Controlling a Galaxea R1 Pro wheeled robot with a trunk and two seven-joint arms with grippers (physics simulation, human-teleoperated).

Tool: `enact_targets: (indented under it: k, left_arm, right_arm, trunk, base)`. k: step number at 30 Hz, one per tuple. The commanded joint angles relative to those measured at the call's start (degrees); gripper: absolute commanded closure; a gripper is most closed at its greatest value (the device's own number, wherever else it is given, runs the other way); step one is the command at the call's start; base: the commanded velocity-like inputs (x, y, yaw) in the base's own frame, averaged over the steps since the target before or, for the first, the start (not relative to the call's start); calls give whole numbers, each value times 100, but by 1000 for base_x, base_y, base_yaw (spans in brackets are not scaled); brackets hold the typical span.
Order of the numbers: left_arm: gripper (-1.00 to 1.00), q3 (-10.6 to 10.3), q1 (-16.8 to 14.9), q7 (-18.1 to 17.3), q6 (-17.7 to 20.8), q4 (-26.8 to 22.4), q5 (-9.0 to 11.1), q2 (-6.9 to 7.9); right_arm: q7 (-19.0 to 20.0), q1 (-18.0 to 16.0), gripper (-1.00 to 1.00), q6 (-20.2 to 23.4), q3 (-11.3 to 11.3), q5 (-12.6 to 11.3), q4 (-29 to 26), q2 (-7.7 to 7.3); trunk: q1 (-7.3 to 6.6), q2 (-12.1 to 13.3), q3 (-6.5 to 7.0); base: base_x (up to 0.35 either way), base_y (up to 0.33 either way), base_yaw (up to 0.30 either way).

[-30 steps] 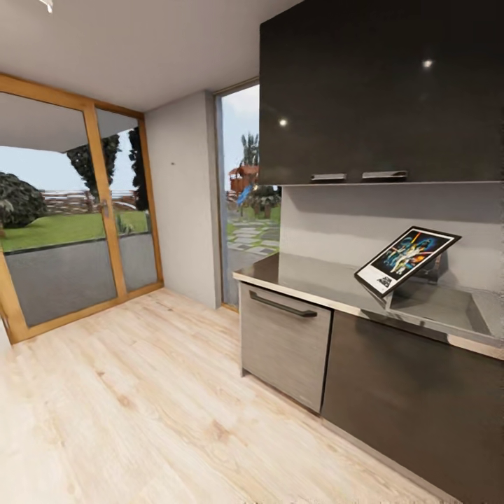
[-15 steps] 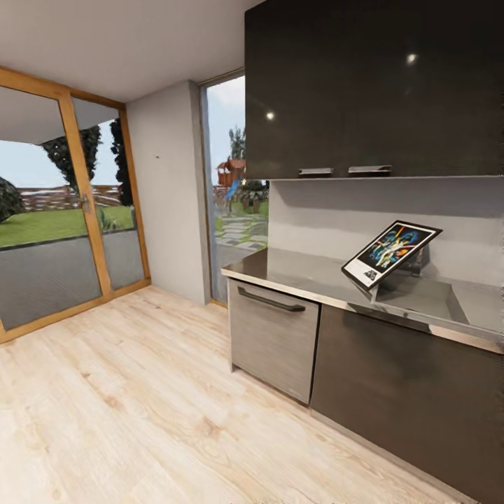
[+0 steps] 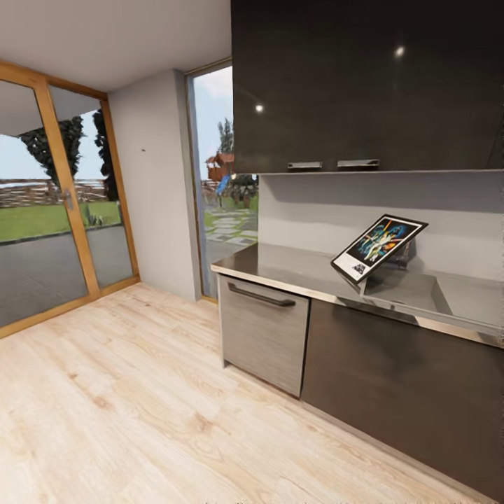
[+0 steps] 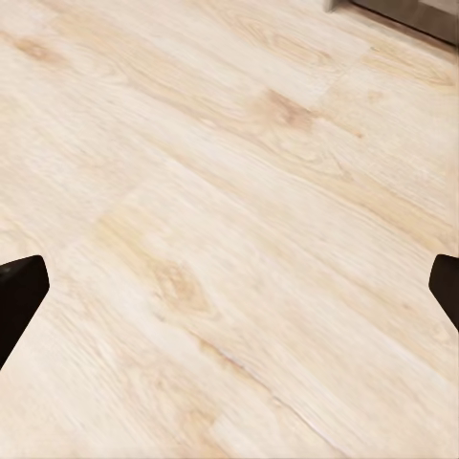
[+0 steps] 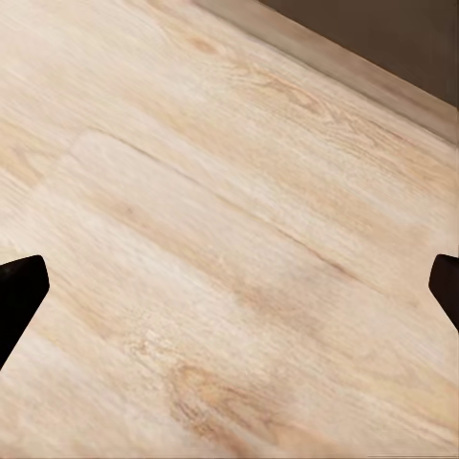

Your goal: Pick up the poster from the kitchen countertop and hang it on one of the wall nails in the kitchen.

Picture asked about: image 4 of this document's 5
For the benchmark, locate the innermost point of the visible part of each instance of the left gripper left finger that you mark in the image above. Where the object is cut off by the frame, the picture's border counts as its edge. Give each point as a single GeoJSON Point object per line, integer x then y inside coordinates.
{"type": "Point", "coordinates": [23, 285]}

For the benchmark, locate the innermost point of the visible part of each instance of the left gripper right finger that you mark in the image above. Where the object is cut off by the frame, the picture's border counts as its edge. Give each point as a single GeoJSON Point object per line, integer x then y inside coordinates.
{"type": "Point", "coordinates": [444, 284]}

